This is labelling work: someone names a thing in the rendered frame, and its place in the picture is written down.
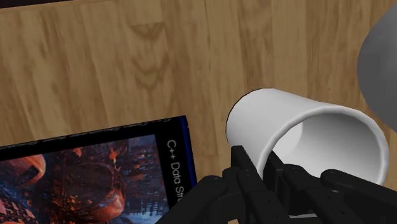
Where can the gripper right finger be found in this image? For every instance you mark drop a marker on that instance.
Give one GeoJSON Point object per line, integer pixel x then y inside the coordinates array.
{"type": "Point", "coordinates": [341, 198]}

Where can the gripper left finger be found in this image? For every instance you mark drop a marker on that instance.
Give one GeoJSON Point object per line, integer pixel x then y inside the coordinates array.
{"type": "Point", "coordinates": [248, 192]}

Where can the white cup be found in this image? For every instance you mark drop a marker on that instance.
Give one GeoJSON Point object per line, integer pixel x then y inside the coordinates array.
{"type": "Point", "coordinates": [270, 118]}

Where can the grey rounded object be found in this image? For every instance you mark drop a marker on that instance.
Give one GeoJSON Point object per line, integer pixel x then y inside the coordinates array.
{"type": "Point", "coordinates": [380, 68]}

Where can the black book with orange picture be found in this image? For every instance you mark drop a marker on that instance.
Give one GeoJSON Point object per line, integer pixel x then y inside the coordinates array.
{"type": "Point", "coordinates": [86, 173]}

